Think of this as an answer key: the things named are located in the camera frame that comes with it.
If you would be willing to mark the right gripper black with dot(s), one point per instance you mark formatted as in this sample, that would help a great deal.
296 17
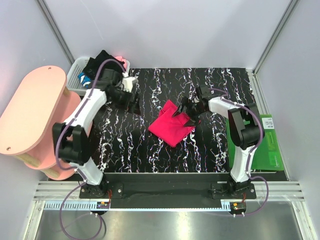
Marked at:
193 121

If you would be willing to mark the pink red t shirt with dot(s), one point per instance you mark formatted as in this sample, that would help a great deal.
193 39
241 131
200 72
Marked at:
170 129

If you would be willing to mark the green cutting mat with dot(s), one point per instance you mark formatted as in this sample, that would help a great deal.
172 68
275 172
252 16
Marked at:
267 156

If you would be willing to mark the right small controller board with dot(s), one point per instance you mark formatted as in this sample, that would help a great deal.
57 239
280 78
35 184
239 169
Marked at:
238 206

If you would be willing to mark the blue white garment in basket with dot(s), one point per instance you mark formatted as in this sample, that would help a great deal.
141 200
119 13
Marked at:
85 81

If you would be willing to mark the pink three tier shelf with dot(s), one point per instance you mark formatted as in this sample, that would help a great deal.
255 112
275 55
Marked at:
41 100

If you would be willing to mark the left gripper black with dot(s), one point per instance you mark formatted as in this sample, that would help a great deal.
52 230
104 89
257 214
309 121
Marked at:
133 107

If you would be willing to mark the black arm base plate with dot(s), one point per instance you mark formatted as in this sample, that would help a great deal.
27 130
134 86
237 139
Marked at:
175 188

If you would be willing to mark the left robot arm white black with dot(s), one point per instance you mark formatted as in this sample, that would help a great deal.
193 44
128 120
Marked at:
71 138

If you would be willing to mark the left aluminium frame post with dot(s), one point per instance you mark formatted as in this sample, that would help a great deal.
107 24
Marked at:
45 10

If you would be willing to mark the white plastic laundry basket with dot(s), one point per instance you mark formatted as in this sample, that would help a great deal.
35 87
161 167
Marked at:
75 77

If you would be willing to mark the aluminium frame post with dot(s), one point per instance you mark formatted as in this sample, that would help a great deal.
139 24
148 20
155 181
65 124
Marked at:
45 10
276 33

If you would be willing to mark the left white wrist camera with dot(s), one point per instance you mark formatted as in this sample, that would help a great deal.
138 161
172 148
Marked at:
128 82

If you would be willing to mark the white slotted cable duct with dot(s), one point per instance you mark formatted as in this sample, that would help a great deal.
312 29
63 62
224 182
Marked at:
86 205

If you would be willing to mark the small controller board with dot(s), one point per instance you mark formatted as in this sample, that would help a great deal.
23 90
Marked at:
103 205
238 206

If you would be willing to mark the aluminium rail front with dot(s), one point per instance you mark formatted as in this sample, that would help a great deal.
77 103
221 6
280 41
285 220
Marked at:
278 190

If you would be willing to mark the light pink garment in basket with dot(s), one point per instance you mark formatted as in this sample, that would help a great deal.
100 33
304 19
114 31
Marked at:
120 58

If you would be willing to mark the black marble pattern mat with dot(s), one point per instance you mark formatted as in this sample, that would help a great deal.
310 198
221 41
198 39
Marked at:
122 143

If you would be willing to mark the black t shirt in basket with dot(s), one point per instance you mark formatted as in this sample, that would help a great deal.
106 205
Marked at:
93 65

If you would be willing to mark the left small controller board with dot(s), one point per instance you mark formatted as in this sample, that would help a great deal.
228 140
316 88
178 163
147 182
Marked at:
103 205

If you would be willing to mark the right aluminium frame post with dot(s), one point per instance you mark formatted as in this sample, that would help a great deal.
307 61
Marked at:
276 33

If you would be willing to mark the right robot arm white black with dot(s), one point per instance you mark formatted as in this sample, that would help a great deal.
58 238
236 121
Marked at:
245 128

